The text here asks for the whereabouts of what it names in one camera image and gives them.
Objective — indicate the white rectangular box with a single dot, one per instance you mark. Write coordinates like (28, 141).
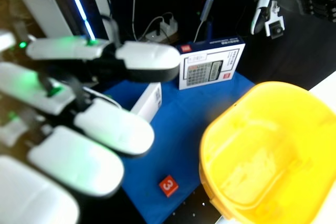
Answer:
(148, 100)

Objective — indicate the blue white calculator box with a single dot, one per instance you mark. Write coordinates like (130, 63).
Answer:
(207, 64)

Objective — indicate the white power strip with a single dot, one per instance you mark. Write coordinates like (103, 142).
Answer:
(168, 27)

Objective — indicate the yellow plastic bin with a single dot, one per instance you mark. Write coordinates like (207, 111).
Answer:
(262, 150)

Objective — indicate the blue cloth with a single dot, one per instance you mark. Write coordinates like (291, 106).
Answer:
(178, 129)

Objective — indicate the red cube with number three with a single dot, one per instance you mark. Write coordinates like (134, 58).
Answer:
(168, 186)

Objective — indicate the dark tower with blue light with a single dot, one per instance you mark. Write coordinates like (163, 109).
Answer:
(81, 11)

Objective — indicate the white flat panel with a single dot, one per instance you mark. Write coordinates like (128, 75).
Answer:
(39, 3)

